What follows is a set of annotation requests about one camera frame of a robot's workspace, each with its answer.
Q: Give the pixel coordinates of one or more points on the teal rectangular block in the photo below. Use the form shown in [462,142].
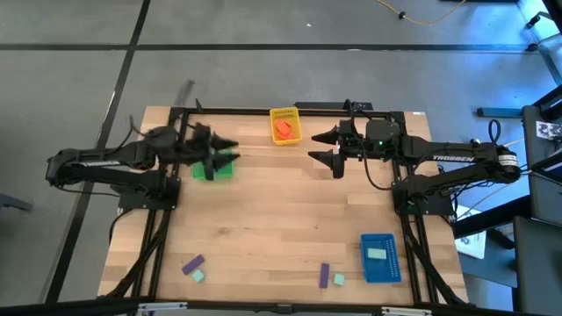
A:
[377,253]

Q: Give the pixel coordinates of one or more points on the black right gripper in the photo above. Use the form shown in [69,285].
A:
[351,140]

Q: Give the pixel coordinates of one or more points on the black aluminium table frame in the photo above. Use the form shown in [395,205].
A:
[246,111]

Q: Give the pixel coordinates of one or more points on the blue floor bar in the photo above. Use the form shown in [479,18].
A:
[500,112]

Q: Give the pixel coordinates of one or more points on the yellow power plug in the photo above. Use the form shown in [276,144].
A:
[474,141]

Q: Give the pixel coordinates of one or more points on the silver metal bracket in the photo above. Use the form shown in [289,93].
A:
[406,311]
[162,307]

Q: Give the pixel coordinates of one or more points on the green plastic basket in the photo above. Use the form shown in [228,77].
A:
[197,173]

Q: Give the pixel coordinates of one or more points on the dark grey cabinet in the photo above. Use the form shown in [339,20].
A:
[542,184]
[540,272]

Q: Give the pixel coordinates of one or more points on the purple long block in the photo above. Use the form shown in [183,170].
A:
[324,275]
[193,264]

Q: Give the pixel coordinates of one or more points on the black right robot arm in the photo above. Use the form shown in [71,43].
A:
[452,158]

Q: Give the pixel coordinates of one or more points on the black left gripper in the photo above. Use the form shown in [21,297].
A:
[202,147]

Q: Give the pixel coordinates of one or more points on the blue plastic basket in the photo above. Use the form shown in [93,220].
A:
[393,263]

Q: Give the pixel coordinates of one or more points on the yellow plastic basket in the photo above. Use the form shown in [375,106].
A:
[285,142]

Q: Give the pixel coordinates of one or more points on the teal square block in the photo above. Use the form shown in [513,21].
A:
[198,275]
[338,279]

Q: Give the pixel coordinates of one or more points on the white paper sheet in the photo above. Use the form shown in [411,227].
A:
[474,246]

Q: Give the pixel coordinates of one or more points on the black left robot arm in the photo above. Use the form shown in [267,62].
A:
[101,163]

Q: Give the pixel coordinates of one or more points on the black rig beam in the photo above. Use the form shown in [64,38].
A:
[66,310]

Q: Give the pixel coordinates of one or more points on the black white patterned tag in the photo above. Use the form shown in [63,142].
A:
[548,130]

